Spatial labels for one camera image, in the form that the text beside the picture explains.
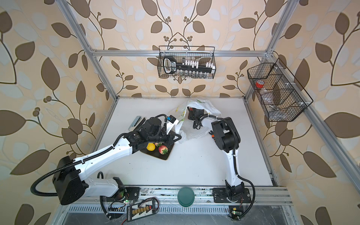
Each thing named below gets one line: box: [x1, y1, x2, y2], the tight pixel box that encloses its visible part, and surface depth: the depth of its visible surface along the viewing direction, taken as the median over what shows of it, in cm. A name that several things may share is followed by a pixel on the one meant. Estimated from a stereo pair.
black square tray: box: [139, 143, 175, 161], surface depth 90 cm
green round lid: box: [177, 186, 195, 208], surface depth 66 cm
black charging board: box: [126, 199, 156, 223], surface depth 70 cm
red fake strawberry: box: [158, 145, 169, 155], surface depth 88 cm
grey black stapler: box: [127, 115, 146, 132], surface depth 104 cm
